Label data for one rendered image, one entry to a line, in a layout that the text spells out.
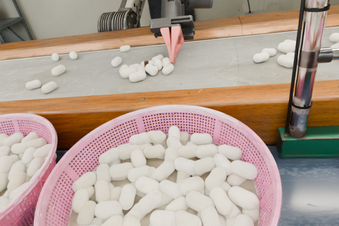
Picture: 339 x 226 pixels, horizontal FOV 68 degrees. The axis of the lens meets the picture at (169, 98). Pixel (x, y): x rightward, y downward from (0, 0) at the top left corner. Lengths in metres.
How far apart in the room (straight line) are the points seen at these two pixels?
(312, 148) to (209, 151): 0.17
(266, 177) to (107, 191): 0.19
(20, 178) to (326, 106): 0.45
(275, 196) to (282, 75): 0.30
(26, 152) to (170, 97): 0.24
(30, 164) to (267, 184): 0.33
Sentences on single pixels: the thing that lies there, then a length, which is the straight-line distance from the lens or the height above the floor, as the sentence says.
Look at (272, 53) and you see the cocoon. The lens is 0.59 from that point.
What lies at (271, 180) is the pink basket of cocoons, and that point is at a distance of 0.30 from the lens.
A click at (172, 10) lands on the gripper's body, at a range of 0.62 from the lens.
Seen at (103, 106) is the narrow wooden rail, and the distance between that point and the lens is 0.45.
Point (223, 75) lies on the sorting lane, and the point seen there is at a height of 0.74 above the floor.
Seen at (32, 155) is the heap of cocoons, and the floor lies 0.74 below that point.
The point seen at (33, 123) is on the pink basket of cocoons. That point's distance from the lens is 0.50.
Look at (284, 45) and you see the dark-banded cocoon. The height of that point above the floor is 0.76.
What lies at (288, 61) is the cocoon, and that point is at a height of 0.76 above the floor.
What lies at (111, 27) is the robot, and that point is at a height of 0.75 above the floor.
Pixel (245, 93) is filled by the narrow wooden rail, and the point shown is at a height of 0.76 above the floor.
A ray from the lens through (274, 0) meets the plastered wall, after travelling 2.74.
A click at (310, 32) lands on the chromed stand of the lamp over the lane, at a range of 0.34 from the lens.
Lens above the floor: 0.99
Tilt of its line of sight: 32 degrees down
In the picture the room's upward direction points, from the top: 10 degrees counter-clockwise
